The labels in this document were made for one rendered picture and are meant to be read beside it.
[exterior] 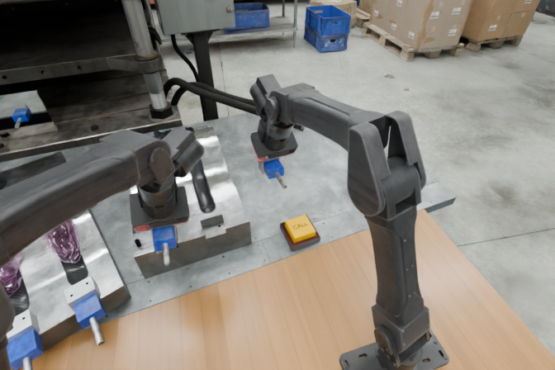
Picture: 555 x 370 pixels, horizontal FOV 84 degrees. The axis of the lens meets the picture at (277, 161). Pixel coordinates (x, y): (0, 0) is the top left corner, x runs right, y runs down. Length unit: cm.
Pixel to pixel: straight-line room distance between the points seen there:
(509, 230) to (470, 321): 151
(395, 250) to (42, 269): 71
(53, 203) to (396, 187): 40
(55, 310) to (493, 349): 86
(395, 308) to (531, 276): 162
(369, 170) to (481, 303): 52
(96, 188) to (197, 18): 105
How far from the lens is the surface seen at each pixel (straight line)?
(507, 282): 204
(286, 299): 74
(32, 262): 87
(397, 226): 47
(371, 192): 42
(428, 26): 426
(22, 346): 77
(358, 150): 41
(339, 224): 87
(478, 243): 213
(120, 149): 46
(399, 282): 52
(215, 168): 89
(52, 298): 81
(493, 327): 84
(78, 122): 151
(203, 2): 138
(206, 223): 78
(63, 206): 42
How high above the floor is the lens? 146
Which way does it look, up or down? 40 degrees down
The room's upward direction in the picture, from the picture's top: straight up
